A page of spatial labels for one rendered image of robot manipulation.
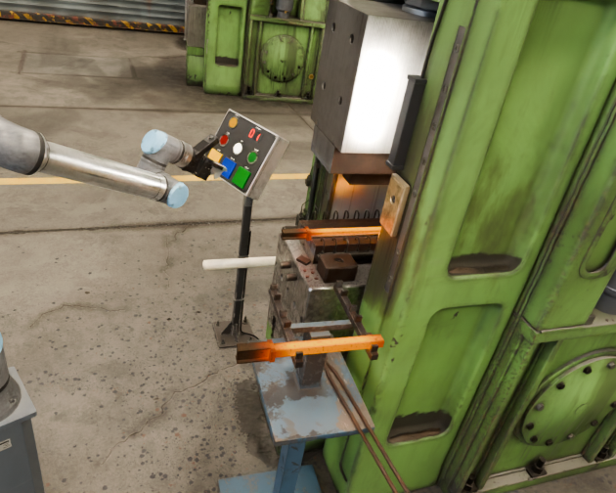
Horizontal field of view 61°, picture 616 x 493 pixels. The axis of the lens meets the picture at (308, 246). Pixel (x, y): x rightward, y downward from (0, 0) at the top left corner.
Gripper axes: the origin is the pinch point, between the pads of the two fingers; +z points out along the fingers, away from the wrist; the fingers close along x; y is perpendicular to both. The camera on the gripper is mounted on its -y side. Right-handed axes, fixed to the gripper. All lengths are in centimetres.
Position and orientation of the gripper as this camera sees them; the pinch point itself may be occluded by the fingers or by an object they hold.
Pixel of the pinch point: (224, 167)
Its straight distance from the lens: 215.3
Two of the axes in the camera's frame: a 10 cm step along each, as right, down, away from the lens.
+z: 5.5, 1.9, 8.2
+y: -4.9, 8.6, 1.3
